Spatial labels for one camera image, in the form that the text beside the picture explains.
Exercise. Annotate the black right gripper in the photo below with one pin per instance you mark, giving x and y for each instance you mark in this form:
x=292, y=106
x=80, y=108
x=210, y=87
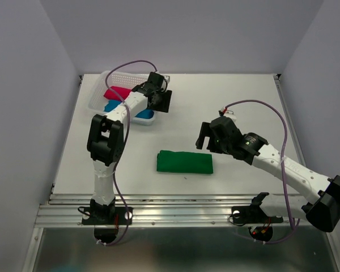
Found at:
x=206, y=131

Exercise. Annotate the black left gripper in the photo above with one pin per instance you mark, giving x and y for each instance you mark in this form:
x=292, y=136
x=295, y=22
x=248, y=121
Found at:
x=164, y=106

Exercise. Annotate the white perforated plastic basket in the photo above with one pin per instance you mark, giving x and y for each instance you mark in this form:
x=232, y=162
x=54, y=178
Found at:
x=133, y=109

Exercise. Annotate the green t shirt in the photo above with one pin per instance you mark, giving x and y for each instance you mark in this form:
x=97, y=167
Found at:
x=184, y=162

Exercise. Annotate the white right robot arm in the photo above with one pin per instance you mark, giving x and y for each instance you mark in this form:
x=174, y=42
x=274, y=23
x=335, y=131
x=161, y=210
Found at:
x=318, y=198

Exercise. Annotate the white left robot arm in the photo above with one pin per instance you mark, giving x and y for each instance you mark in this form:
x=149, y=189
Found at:
x=108, y=135

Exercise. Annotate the rolled red t shirt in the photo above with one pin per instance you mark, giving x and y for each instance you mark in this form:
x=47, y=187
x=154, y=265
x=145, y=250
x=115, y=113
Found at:
x=117, y=93

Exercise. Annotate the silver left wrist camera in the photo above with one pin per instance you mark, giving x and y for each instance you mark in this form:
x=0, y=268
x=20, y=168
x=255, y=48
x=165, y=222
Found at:
x=167, y=78

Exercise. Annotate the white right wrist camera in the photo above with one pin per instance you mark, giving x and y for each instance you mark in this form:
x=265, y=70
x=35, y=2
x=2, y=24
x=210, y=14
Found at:
x=227, y=113

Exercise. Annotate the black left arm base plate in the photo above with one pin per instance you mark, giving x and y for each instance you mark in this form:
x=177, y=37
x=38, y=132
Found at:
x=120, y=217

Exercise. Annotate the aluminium frame rail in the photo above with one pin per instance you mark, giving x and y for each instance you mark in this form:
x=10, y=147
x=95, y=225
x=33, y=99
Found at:
x=149, y=211

